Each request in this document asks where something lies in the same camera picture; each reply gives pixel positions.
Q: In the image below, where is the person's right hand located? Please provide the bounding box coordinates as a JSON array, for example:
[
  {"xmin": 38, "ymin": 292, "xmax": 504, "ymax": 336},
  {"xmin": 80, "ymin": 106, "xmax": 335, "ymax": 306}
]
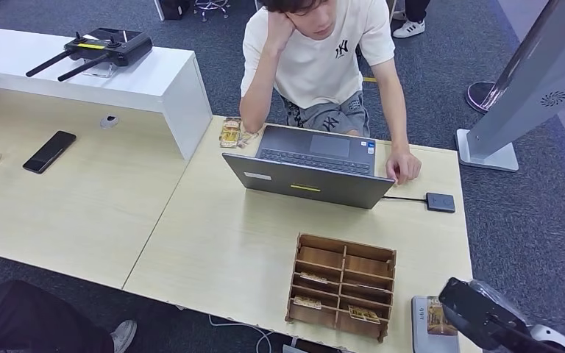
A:
[{"xmin": 263, "ymin": 10, "xmax": 297, "ymax": 52}]

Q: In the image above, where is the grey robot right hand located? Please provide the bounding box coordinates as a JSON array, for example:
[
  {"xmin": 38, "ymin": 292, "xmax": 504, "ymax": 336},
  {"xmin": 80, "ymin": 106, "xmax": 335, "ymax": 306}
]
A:
[{"xmin": 463, "ymin": 279, "xmax": 530, "ymax": 326}]

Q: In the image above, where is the person's left hand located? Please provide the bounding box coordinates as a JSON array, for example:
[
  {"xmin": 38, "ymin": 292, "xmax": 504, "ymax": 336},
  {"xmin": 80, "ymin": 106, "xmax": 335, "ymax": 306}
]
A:
[{"xmin": 385, "ymin": 146, "xmax": 423, "ymax": 186}]

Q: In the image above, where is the gold ID card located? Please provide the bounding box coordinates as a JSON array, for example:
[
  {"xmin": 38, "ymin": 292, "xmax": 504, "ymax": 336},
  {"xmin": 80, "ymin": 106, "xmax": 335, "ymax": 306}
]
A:
[{"xmin": 426, "ymin": 296, "xmax": 459, "ymax": 337}]

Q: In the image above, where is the white card reader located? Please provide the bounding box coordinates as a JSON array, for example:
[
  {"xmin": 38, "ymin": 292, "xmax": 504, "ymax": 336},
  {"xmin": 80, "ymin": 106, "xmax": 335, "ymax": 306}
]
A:
[{"xmin": 411, "ymin": 296, "xmax": 461, "ymax": 353}]

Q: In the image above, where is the pale patterned card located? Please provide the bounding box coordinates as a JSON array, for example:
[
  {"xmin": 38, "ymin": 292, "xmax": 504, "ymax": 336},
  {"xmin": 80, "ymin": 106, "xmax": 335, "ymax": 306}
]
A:
[{"xmin": 236, "ymin": 126, "xmax": 262, "ymax": 149}]

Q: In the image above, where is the gold patterned card pile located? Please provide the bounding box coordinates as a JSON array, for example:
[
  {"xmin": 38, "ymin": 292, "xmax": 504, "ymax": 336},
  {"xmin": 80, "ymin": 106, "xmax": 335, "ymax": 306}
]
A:
[{"xmin": 218, "ymin": 116, "xmax": 243, "ymax": 149}]

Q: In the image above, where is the wooden compartment card box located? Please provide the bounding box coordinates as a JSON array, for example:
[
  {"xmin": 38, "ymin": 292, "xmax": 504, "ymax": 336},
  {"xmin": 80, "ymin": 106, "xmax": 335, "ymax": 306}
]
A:
[{"xmin": 285, "ymin": 233, "xmax": 397, "ymax": 343}]

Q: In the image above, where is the person in dark trousers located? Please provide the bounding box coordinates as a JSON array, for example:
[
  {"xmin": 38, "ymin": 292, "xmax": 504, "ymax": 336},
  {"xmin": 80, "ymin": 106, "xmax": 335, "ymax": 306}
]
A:
[{"xmin": 0, "ymin": 279, "xmax": 138, "ymax": 353}]

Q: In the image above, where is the small black square pad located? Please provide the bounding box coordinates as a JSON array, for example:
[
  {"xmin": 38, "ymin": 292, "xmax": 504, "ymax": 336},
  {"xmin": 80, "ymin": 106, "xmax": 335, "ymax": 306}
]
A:
[{"xmin": 424, "ymin": 191, "xmax": 457, "ymax": 214}]

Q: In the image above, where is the grey laptop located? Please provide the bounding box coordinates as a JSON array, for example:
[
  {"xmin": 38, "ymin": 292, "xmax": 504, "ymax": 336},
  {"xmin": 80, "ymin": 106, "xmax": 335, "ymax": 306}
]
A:
[{"xmin": 221, "ymin": 124, "xmax": 397, "ymax": 210}]

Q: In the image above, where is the round metal stanchion base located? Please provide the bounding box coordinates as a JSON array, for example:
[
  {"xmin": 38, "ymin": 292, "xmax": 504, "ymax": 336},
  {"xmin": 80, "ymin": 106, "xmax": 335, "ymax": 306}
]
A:
[{"xmin": 465, "ymin": 81, "xmax": 500, "ymax": 115}]

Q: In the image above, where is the dark cabinet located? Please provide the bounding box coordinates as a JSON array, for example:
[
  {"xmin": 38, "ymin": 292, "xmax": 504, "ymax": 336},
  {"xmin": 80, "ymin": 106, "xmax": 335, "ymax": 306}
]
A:
[{"xmin": 153, "ymin": 0, "xmax": 191, "ymax": 21}]

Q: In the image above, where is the bystander with white shoes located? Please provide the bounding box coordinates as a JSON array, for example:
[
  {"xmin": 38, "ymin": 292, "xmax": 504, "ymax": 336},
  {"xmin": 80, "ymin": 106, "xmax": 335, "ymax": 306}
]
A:
[{"xmin": 391, "ymin": 0, "xmax": 432, "ymax": 39}]

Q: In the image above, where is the white desk riser shelf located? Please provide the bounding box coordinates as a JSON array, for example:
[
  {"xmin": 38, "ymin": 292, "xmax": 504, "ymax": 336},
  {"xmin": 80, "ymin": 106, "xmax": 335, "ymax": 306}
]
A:
[{"xmin": 0, "ymin": 25, "xmax": 214, "ymax": 162}]

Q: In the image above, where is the grey kiosk stand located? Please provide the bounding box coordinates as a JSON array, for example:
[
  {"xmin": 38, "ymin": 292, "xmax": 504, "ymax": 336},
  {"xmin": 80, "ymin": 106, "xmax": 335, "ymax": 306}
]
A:
[{"xmin": 455, "ymin": 0, "xmax": 565, "ymax": 173}]

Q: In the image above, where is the black remote controller with antennas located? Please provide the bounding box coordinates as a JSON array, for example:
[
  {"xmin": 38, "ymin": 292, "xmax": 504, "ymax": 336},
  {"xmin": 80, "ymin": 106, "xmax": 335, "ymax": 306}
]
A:
[{"xmin": 25, "ymin": 27, "xmax": 154, "ymax": 83}]

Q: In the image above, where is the clear controller stand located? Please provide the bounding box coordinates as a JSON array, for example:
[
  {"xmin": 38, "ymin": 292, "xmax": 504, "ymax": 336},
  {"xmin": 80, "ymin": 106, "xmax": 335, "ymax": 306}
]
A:
[{"xmin": 81, "ymin": 60, "xmax": 118, "ymax": 79}]

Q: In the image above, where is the black smartphone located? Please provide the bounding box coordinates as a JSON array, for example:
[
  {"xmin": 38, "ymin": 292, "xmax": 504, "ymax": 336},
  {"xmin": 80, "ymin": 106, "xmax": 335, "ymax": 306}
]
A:
[{"xmin": 22, "ymin": 130, "xmax": 77, "ymax": 175}]

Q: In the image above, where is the pale and black wrist camera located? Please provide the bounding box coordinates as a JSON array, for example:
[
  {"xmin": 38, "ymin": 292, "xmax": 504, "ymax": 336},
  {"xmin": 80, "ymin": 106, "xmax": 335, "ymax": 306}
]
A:
[{"xmin": 438, "ymin": 277, "xmax": 532, "ymax": 349}]

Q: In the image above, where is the white cable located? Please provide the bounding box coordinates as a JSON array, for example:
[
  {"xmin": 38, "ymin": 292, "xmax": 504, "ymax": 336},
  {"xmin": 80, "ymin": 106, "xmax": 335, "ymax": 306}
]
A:
[{"xmin": 207, "ymin": 315, "xmax": 274, "ymax": 353}]

